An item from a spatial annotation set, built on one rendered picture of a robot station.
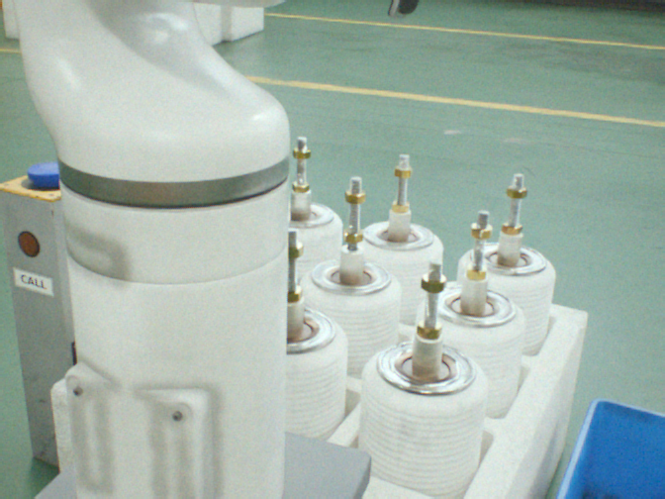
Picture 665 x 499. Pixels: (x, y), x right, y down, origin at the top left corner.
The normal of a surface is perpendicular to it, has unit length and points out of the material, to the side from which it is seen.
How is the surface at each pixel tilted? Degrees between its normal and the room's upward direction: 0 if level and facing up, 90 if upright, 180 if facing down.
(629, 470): 88
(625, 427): 88
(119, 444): 90
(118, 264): 90
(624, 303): 0
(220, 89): 19
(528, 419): 0
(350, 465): 0
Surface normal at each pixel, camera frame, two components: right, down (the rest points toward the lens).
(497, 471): 0.04, -0.92
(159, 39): 0.63, -0.54
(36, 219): -0.44, 0.34
